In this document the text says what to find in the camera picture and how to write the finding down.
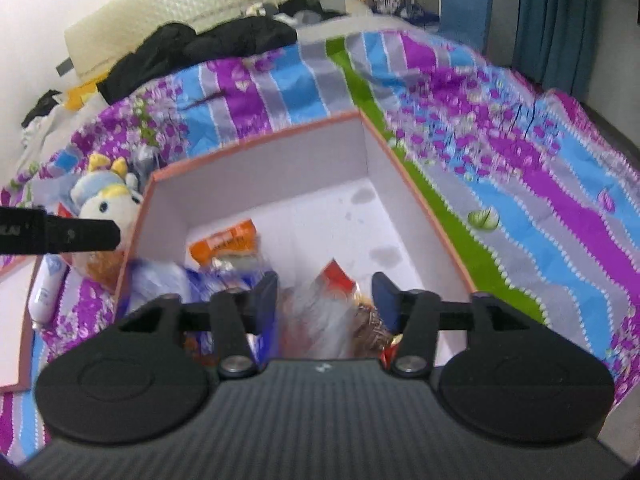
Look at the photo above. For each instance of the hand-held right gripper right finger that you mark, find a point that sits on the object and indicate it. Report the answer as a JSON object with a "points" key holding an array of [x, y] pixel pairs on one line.
{"points": [[382, 296]]}

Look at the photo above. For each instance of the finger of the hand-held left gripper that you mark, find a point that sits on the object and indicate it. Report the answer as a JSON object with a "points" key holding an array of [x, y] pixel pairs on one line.
{"points": [[85, 234]]}

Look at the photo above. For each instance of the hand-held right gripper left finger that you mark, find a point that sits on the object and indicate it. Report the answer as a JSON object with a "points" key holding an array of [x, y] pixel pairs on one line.
{"points": [[268, 305]]}

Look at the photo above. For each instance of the red label snack packet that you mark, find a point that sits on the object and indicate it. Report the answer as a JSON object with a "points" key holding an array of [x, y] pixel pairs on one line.
{"points": [[332, 275]]}

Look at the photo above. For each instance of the orange snack packet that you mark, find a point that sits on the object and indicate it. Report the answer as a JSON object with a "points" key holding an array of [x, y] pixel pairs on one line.
{"points": [[225, 242]]}

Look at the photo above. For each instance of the blue cookie packet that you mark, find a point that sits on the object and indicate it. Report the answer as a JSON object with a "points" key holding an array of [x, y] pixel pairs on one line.
{"points": [[160, 282]]}

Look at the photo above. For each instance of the pink cardboard box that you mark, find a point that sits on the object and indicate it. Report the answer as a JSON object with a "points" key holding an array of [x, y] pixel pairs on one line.
{"points": [[300, 185]]}

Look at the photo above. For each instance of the gold foil snack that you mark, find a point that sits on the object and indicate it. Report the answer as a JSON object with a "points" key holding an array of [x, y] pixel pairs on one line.
{"points": [[370, 325]]}

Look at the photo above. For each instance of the yellow white plush toy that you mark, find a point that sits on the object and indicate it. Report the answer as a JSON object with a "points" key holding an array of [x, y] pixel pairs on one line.
{"points": [[107, 205]]}

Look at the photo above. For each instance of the red foil snack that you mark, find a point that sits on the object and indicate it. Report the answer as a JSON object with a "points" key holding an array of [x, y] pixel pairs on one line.
{"points": [[389, 352]]}

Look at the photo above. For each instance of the white plastic bottle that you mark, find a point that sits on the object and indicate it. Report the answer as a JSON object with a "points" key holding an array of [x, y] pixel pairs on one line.
{"points": [[47, 285]]}

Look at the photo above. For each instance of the white cloth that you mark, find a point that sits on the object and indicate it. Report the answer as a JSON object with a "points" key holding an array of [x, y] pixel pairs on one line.
{"points": [[42, 132]]}

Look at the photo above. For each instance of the pink box lid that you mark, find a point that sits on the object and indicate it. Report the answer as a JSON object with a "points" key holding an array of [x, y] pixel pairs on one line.
{"points": [[12, 335]]}

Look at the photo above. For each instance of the black cloth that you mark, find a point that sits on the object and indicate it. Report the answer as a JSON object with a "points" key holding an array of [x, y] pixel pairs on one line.
{"points": [[40, 105]]}

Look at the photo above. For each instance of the yellow pillow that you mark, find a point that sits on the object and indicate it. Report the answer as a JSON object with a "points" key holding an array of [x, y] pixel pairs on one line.
{"points": [[82, 94]]}

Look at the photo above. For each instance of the floral striped blanket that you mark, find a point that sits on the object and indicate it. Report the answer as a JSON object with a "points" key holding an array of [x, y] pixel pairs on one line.
{"points": [[500, 185]]}

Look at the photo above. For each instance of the black jacket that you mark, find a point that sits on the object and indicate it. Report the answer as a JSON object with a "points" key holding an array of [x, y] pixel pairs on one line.
{"points": [[200, 45]]}

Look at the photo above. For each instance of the grey bed sheet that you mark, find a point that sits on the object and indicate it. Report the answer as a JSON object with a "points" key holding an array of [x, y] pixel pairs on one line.
{"points": [[370, 25]]}

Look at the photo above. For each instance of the group of small bottles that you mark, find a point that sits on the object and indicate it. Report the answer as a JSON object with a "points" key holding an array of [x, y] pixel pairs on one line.
{"points": [[395, 2]]}

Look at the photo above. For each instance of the blue padded board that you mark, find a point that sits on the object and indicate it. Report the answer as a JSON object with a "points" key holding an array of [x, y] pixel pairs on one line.
{"points": [[465, 0]]}

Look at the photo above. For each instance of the blue curtain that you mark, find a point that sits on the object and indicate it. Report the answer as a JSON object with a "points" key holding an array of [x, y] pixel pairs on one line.
{"points": [[555, 35]]}

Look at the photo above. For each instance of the grey wall switch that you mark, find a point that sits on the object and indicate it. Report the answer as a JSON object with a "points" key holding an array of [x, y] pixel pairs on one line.
{"points": [[65, 66]]}

